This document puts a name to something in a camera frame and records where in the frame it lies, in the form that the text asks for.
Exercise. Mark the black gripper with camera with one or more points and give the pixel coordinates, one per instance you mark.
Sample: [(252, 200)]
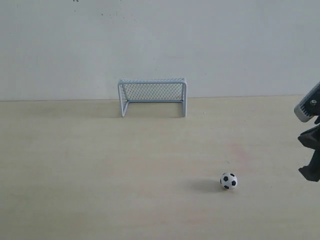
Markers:
[(305, 110)]

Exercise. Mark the black and white mini football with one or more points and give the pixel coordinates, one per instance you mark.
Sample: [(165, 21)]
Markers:
[(228, 181)]

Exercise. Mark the small white toy goal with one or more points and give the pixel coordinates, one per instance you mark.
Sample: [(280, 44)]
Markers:
[(161, 90)]

